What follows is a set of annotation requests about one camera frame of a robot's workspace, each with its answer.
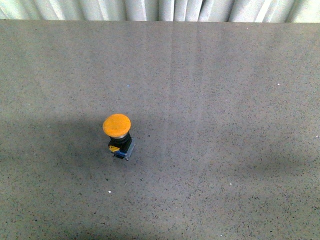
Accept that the white pleated curtain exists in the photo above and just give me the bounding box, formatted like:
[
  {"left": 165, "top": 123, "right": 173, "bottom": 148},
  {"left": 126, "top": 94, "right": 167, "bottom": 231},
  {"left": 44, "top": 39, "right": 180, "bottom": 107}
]
[{"left": 0, "top": 0, "right": 320, "bottom": 23}]

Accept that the yellow mushroom push button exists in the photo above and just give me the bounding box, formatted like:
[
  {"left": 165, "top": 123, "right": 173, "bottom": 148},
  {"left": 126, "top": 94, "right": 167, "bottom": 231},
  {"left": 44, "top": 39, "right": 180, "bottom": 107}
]
[{"left": 102, "top": 113, "right": 136, "bottom": 161}]

